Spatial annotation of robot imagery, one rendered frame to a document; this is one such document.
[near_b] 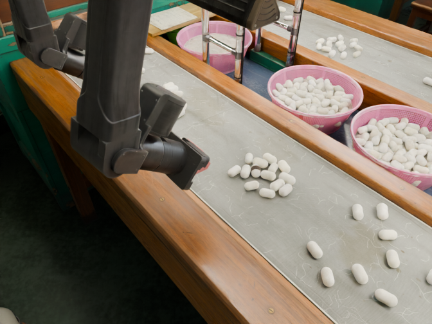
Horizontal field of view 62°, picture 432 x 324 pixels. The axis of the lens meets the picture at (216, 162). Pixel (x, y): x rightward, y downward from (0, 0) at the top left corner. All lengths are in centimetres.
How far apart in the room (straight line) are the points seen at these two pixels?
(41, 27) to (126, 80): 42
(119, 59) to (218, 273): 40
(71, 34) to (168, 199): 41
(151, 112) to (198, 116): 50
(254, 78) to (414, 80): 50
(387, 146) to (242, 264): 52
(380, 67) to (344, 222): 68
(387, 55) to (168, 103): 101
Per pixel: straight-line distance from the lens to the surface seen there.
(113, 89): 42
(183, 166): 59
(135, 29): 40
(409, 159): 97
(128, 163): 48
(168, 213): 72
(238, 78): 109
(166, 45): 130
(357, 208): 78
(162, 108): 51
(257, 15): 71
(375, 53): 140
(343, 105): 108
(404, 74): 131
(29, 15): 81
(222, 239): 68
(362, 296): 70
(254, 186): 78
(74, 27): 88
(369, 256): 74
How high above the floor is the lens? 133
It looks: 44 degrees down
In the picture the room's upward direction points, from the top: straight up
